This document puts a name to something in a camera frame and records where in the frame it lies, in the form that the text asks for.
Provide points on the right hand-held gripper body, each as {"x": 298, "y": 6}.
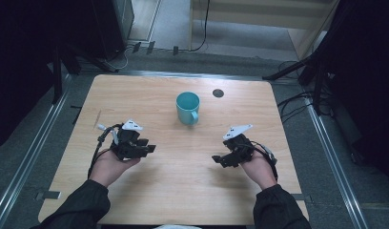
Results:
{"x": 238, "y": 146}

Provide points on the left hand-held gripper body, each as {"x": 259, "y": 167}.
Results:
{"x": 127, "y": 143}

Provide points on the person's left hand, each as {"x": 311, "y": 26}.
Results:
{"x": 111, "y": 165}

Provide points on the person's right hand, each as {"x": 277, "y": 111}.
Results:
{"x": 261, "y": 170}

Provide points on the dark round table grommet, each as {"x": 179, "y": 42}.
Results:
{"x": 218, "y": 93}

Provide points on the person's white clothing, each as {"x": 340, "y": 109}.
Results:
{"x": 176, "y": 226}

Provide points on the dark floor plug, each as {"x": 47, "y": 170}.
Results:
{"x": 150, "y": 47}
{"x": 136, "y": 47}
{"x": 175, "y": 50}

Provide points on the black stand legs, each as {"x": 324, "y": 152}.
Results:
{"x": 297, "y": 68}

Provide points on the black cabinet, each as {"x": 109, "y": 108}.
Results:
{"x": 110, "y": 25}

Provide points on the light wooden furniture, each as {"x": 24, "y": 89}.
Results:
{"x": 262, "y": 16}

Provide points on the dark curtain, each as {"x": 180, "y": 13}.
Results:
{"x": 367, "y": 79}

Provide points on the grey metal table bracket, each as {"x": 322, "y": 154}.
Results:
{"x": 302, "y": 197}
{"x": 49, "y": 195}

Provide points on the black stand post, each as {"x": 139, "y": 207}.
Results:
{"x": 57, "y": 76}

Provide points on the metal floor rail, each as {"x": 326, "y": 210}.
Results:
{"x": 27, "y": 152}
{"x": 335, "y": 159}

